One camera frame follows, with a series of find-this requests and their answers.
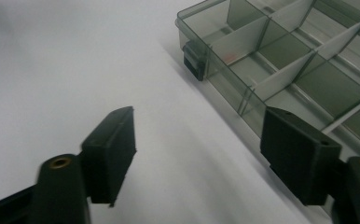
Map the clear grey compartment box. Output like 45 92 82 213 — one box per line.
174 0 360 218

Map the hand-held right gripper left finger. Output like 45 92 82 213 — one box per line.
80 105 137 208

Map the white table mat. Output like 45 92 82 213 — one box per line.
0 0 333 224

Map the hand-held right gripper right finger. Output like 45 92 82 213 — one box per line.
259 106 342 207

